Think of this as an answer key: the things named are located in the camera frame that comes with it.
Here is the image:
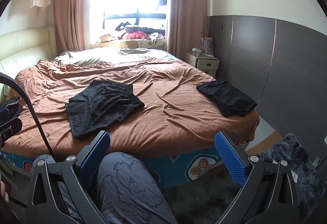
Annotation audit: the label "black shorts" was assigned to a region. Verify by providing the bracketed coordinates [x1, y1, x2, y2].
[65, 80, 145, 140]

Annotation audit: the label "grey patterned trouser leg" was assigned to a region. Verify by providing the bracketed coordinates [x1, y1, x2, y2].
[86, 152, 177, 223]

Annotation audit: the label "dark fluffy rug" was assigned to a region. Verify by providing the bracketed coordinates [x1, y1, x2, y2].
[163, 134, 326, 223]

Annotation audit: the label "folded black pants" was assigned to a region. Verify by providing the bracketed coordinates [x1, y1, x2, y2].
[196, 80, 257, 117]

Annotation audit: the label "blue patterned bed sheet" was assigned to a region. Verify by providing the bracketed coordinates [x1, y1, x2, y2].
[1, 139, 224, 190]

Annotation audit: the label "cream padded headboard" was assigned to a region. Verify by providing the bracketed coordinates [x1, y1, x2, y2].
[1, 26, 57, 78]

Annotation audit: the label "brown bed blanket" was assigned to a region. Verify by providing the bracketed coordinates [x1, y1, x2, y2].
[10, 58, 259, 158]

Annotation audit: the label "cream bedside cabinet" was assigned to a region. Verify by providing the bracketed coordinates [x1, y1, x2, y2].
[185, 53, 219, 78]

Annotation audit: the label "dark wood wardrobe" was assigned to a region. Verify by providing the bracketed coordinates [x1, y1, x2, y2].
[208, 15, 326, 159]

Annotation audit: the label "red plush toy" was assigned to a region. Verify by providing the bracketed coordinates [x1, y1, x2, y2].
[122, 31, 147, 40]

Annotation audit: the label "left pink curtain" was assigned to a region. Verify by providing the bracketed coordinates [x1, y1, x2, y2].
[53, 0, 91, 54]

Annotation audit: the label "pink curtain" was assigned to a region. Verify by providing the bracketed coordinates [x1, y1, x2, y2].
[53, 0, 91, 54]
[165, 0, 208, 60]

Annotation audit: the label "right pink curtain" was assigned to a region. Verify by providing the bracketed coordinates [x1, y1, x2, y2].
[165, 0, 208, 60]

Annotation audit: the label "black cable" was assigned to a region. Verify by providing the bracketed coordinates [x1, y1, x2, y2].
[0, 72, 58, 160]

